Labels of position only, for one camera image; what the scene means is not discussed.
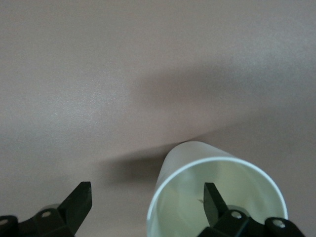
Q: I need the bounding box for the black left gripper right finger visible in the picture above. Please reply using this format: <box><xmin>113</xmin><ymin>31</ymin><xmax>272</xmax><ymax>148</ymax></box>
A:
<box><xmin>197</xmin><ymin>182</ymin><xmax>306</xmax><ymax>237</ymax></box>

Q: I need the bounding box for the white plastic cup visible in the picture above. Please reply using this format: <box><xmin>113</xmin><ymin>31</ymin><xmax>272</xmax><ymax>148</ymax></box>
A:
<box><xmin>146</xmin><ymin>140</ymin><xmax>289</xmax><ymax>237</ymax></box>

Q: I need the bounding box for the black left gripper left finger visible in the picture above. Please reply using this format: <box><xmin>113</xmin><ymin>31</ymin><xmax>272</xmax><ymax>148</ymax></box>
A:
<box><xmin>0</xmin><ymin>181</ymin><xmax>93</xmax><ymax>237</ymax></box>

